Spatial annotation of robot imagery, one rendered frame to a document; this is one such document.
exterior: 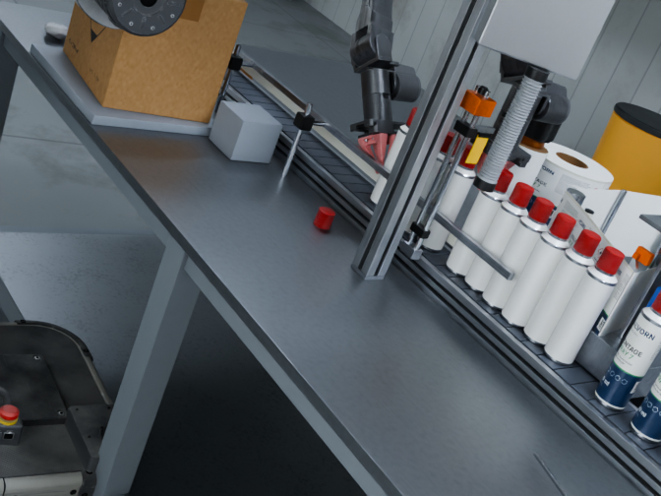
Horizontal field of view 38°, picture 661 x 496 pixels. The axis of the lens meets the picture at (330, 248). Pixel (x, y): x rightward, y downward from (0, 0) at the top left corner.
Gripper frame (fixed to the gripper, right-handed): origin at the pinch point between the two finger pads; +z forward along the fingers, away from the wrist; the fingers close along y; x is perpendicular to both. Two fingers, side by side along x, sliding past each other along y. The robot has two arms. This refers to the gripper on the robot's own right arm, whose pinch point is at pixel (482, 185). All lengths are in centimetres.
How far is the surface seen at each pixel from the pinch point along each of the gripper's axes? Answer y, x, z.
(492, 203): -9.9, 7.8, -1.6
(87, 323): 69, 30, 80
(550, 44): -12.8, 15.8, -31.0
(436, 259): -4.4, 8.4, 13.5
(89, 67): 68, 48, 14
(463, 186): -1.9, 7.1, -0.5
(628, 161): 142, -274, 49
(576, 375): -39.1, 6.4, 13.3
